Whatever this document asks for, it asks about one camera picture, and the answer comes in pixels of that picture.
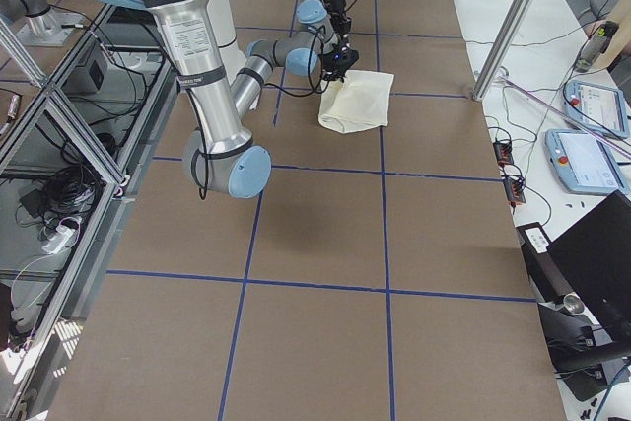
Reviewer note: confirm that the white reacher grabber stick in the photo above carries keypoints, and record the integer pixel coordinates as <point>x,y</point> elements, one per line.
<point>621,147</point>

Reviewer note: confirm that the near blue teach pendant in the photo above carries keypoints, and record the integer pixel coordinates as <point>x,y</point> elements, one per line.
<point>583,164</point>

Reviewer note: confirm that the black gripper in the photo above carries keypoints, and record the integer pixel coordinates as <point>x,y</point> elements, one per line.
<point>339,10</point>
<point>331,66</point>

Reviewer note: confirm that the black laptop monitor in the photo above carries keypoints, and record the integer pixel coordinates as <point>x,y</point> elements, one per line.
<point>594,257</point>

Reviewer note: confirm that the blue teach pendant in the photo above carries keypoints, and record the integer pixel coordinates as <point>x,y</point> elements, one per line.
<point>599,108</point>
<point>583,164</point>

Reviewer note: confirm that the cream long-sleeve cat shirt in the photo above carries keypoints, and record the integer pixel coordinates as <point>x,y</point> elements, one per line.
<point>358,103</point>

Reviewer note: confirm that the far blue teach pendant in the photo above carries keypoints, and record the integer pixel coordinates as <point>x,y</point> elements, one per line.
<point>599,108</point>

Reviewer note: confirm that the aluminium frame post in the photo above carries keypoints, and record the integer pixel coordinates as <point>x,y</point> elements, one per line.
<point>500,47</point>

